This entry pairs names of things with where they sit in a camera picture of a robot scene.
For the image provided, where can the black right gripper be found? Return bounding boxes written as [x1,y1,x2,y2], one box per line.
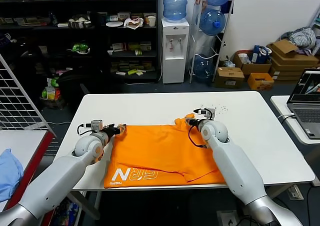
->
[185,116,202,129]

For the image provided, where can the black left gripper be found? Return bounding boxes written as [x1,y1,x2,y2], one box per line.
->
[101,122,128,138]

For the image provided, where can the orange t-shirt with white print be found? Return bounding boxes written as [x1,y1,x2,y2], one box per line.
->
[103,113,226,189]

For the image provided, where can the grey pile of clothes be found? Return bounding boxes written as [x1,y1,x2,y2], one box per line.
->
[278,27,317,56]

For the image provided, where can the scattered dark crumbs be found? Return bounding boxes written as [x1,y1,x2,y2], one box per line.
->
[216,102,229,115]

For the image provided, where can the white water dispenser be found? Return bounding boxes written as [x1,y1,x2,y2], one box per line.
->
[160,17,190,85]

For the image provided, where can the closed brown cardboard box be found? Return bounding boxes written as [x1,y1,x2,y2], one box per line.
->
[214,67,245,89]

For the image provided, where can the black office chair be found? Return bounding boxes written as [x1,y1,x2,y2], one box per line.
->
[56,69,104,113]

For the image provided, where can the white work table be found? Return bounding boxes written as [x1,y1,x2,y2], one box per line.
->
[49,90,315,221]

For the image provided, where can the dark storage basket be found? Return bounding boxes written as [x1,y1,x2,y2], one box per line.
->
[39,97,67,111]

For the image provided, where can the white metal jug rack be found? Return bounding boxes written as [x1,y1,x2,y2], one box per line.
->
[187,0,236,85]

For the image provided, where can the colourful snack bags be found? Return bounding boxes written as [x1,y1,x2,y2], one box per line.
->
[41,77,62,102]

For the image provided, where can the orange cardboard box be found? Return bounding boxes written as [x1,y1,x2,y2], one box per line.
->
[246,72,275,91]

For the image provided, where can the open brown box with items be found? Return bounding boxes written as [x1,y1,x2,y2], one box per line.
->
[232,50,272,76]

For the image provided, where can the green toy on white dish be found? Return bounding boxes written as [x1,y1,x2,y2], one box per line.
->
[66,43,91,55]

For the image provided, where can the small white side table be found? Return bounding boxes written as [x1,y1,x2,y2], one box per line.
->
[269,95,320,187]

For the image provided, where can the blue shopping bag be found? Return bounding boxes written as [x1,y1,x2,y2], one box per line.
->
[251,45,273,64]

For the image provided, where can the white table with red edge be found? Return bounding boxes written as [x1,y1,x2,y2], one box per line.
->
[0,130,56,226]

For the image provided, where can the blue printed packages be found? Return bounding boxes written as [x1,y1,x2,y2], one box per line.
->
[53,198,82,226]

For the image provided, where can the flat brown cardboard box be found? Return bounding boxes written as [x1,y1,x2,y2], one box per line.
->
[271,73,305,82]
[268,60,318,77]

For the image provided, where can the white plastic bag with food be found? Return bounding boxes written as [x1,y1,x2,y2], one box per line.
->
[123,17,145,31]

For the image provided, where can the white floor box with arrow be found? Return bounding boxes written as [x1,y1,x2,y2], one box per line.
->
[216,209,239,226]

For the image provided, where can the metal cooking pot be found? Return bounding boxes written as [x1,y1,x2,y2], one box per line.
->
[67,19,92,30]

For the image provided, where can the grey open laptop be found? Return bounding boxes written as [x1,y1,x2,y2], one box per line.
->
[286,68,320,140]

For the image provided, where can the light blue cloth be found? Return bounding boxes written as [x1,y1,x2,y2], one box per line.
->
[0,148,24,203]

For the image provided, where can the large open brown cardboard box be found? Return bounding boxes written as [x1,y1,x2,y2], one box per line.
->
[266,39,320,67]

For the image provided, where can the small blue bottle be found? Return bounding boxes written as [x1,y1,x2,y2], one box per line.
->
[49,10,59,27]

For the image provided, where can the grey floor power strip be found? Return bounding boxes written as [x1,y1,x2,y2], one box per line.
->
[287,184,305,201]

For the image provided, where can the black shelving unit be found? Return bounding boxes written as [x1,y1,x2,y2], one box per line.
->
[0,0,159,85]

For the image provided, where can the white metal shelving rack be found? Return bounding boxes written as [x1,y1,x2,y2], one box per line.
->
[309,9,320,34]

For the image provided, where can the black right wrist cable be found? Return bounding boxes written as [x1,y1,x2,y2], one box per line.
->
[187,125,210,149]

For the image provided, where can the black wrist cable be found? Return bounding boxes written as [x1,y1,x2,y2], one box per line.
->
[76,123,92,137]
[187,125,210,149]

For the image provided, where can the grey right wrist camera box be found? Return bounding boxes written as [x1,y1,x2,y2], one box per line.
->
[193,107,217,120]

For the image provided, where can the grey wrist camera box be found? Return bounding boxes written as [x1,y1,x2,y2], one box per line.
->
[84,120,104,133]
[193,107,217,120]

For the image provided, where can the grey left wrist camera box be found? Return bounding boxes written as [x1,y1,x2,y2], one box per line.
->
[84,120,104,133]

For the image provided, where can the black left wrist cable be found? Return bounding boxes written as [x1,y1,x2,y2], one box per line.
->
[76,123,92,137]

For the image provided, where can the white floor cable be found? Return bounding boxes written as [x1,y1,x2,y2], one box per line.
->
[47,120,72,126]

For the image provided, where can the grey wire mesh panel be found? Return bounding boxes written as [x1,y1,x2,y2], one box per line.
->
[47,137,61,159]

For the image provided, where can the white laptop cable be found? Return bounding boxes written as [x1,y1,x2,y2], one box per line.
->
[276,113,296,124]

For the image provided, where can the white wire grid panel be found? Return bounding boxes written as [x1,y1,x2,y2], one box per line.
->
[0,54,55,137]

